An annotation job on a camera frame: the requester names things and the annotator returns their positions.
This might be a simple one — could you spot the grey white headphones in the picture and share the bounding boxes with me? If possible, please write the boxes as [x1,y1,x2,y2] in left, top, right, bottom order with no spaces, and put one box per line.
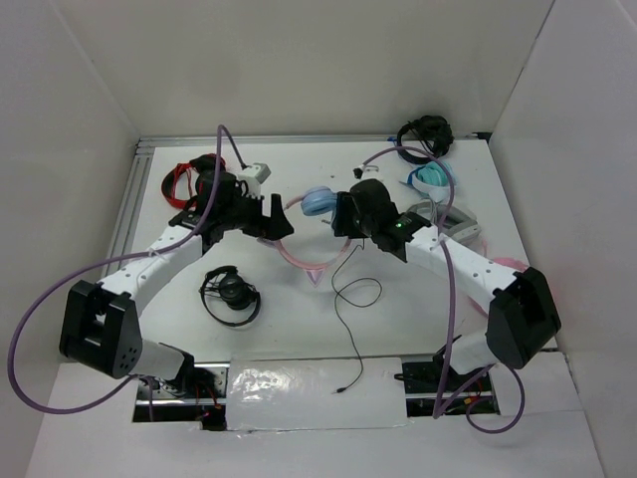
[407,197,482,246]

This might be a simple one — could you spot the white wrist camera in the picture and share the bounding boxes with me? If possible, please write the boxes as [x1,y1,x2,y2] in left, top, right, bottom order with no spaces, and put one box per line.
[237,163,271,198]
[352,164,383,181]

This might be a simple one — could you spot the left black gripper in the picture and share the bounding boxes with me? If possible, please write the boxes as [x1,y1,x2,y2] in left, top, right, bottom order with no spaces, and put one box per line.
[220,186,294,241]

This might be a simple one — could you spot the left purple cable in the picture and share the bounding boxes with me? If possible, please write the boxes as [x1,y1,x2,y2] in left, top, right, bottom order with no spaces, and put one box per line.
[8,123,250,415]

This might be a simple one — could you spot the small black headphones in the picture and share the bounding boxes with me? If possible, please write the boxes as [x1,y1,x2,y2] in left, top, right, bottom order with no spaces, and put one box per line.
[199,265,262,329]

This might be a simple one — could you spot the purple cable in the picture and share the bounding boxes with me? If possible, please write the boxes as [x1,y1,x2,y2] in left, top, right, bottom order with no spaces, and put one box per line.
[8,123,250,415]
[360,146,525,433]

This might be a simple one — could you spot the black headphones with blue cable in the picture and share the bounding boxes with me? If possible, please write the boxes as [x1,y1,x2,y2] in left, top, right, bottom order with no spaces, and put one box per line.
[387,115,455,165]

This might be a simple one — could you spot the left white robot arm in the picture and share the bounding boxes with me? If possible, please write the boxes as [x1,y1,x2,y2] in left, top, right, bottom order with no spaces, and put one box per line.
[60,163,294,397]

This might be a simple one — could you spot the white taped front panel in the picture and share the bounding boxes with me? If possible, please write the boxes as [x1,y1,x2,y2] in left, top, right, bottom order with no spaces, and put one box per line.
[226,358,408,432]

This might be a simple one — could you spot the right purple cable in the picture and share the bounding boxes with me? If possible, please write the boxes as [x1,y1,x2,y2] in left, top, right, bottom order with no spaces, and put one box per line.
[360,146,525,433]

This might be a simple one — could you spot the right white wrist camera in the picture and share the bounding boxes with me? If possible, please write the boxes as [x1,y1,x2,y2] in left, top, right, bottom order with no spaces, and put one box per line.
[352,164,383,181]

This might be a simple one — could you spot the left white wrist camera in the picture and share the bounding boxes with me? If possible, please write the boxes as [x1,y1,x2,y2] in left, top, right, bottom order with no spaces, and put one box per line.
[237,163,271,198]

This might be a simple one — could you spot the teal white headphones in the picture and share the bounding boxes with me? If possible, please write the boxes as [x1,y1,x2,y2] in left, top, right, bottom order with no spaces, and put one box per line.
[403,161,457,203]

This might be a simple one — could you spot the red black headphones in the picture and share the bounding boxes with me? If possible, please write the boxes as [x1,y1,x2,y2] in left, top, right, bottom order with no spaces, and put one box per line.
[160,153,226,210]

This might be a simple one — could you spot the pink blue cat-ear headphones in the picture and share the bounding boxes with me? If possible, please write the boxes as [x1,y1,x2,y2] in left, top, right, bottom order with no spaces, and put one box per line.
[261,186,351,288]

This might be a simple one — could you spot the aluminium frame rail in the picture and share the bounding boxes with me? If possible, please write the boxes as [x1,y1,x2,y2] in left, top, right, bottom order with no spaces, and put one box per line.
[110,135,511,256]

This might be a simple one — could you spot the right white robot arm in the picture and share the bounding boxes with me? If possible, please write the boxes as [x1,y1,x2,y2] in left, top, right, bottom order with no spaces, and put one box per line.
[332,179,561,390]

